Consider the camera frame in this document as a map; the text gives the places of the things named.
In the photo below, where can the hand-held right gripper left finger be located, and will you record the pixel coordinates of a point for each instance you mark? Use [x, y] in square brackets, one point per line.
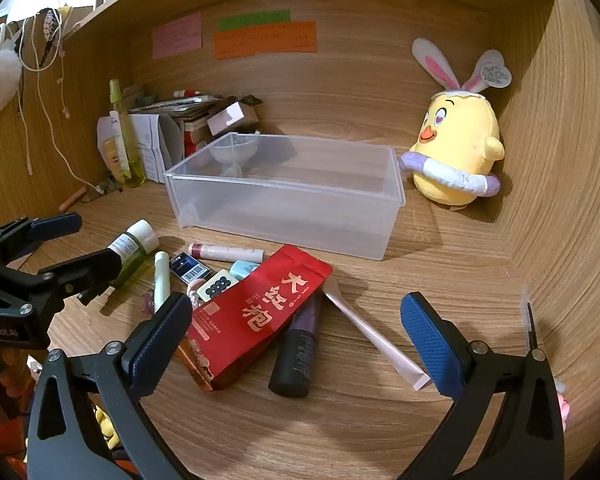
[157, 345]

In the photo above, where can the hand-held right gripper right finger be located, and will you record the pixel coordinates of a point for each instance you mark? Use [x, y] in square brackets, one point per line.
[430, 345]

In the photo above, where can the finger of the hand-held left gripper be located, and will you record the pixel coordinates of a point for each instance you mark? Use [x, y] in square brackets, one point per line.
[55, 225]
[100, 262]

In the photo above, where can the green bottle with white cap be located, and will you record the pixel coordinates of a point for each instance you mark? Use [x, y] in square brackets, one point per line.
[130, 260]

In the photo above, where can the long white sachet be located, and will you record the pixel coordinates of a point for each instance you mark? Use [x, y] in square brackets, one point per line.
[370, 335]

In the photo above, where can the pale green white tube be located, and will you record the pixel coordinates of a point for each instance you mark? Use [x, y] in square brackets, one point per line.
[161, 280]

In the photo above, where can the dark blue barcode box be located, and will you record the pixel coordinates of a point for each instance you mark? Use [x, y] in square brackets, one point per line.
[187, 267]

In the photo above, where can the red booklet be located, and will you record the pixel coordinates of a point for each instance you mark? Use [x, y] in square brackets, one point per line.
[255, 310]

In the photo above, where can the small teal bottle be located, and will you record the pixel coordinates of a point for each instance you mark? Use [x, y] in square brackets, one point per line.
[242, 268]

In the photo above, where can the white tube with red cap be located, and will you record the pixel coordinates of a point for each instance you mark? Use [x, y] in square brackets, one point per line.
[225, 251]

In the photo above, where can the dark purple bottle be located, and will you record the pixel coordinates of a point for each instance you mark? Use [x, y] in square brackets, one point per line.
[295, 355]

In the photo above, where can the clear plastic storage bin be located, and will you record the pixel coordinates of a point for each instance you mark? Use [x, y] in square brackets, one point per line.
[305, 210]

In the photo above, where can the wooden stick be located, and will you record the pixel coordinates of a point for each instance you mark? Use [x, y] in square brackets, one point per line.
[72, 199]

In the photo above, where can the pink translucent trinket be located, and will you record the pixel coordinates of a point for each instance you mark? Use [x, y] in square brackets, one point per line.
[147, 302]

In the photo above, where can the orange garment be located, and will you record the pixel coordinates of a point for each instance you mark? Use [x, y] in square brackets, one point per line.
[10, 380]

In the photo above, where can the beige cream tube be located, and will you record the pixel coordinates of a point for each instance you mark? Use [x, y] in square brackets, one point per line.
[112, 157]

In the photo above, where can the yellow spray bottle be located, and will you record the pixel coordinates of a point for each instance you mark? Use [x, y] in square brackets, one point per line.
[127, 155]

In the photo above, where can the black pen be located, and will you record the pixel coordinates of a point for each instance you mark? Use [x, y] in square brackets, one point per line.
[530, 325]

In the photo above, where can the white printed paper box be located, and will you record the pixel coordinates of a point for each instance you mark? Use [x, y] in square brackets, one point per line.
[147, 150]

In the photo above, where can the red boxes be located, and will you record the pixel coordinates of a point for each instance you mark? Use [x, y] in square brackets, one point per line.
[192, 142]

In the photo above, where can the stack of booklets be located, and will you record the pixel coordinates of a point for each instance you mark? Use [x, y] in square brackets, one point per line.
[175, 105]

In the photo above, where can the glass bowl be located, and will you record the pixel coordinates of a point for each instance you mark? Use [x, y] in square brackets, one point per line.
[232, 152]

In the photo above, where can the red and white marker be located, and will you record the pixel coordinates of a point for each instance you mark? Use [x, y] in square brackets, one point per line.
[187, 93]

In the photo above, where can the small white cardboard box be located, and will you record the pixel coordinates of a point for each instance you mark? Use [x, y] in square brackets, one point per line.
[227, 117]

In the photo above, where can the yellow chick plush toy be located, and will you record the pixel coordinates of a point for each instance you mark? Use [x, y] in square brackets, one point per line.
[455, 140]

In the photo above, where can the pink paper note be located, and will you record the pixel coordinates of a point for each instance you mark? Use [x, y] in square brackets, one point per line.
[177, 35]

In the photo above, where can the orange paper note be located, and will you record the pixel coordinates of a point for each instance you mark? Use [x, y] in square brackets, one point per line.
[265, 40]

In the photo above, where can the green paper note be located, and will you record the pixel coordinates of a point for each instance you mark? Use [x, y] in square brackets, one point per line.
[255, 20]

